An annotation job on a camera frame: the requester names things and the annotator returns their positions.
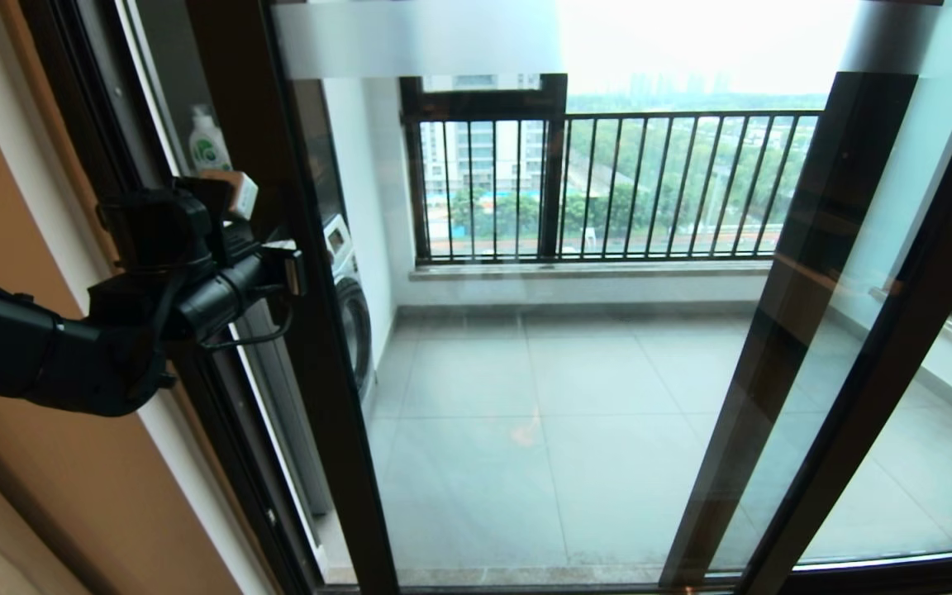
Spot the dark framed sliding glass door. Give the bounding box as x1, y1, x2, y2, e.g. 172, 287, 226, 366
187, 0, 952, 595

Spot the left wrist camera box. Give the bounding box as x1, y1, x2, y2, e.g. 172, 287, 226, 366
193, 170, 260, 224

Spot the white front-load washing machine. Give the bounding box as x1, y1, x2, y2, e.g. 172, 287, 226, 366
232, 213, 379, 517

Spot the white detergent bottle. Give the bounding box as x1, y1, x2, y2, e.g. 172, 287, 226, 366
189, 104, 235, 176

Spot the long black balcony railing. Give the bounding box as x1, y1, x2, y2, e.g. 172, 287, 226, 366
404, 110, 826, 265

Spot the dark window frame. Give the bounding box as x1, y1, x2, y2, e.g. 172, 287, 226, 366
398, 74, 570, 264

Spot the fixed dark framed glass panel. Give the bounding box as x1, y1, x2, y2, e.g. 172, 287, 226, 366
659, 0, 952, 589

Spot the grey high-rise building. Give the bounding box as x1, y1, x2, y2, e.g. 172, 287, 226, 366
421, 74, 547, 195

